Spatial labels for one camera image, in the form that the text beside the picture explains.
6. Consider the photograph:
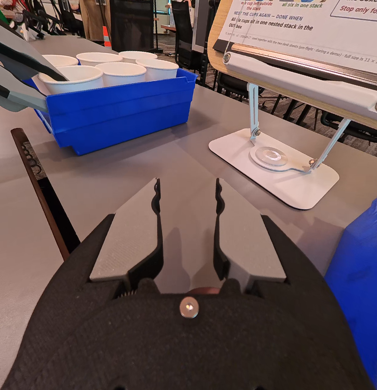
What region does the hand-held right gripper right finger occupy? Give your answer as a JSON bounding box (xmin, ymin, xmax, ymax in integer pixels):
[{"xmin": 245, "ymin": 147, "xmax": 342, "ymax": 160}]
[{"xmin": 213, "ymin": 178, "xmax": 287, "ymax": 292}]

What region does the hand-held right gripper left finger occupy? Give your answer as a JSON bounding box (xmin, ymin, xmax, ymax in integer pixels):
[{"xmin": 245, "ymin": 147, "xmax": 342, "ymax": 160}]
[{"xmin": 89, "ymin": 178, "xmax": 164, "ymax": 285}]

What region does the coiled cable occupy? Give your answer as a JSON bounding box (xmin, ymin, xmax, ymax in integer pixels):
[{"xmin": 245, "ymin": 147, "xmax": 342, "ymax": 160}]
[{"xmin": 19, "ymin": 143, "xmax": 43, "ymax": 176}]

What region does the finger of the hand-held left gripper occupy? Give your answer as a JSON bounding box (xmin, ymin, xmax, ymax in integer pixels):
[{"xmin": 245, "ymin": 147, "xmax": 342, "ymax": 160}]
[
  {"xmin": 0, "ymin": 65, "xmax": 50, "ymax": 113},
  {"xmin": 0, "ymin": 21, "xmax": 69, "ymax": 82}
]

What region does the black backing board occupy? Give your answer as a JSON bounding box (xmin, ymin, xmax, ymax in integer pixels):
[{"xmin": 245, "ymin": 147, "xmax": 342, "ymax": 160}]
[{"xmin": 212, "ymin": 38, "xmax": 238, "ymax": 53}]

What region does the white and wood document stand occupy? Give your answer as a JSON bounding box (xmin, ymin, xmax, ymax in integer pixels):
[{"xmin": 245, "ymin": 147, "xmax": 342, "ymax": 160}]
[{"xmin": 207, "ymin": 0, "xmax": 377, "ymax": 210}]

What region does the black mesh office chair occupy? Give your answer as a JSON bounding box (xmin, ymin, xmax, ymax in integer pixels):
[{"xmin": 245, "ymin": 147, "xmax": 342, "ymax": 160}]
[{"xmin": 109, "ymin": 0, "xmax": 154, "ymax": 52}]

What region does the printed instruction sheet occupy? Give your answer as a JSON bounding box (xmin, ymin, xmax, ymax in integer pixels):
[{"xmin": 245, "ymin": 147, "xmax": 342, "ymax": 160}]
[{"xmin": 217, "ymin": 0, "xmax": 377, "ymax": 75}]

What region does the blue plastic bin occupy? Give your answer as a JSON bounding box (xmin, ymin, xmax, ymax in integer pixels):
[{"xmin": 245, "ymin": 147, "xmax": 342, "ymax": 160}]
[
  {"xmin": 23, "ymin": 68, "xmax": 198, "ymax": 156},
  {"xmin": 325, "ymin": 193, "xmax": 377, "ymax": 387}
]

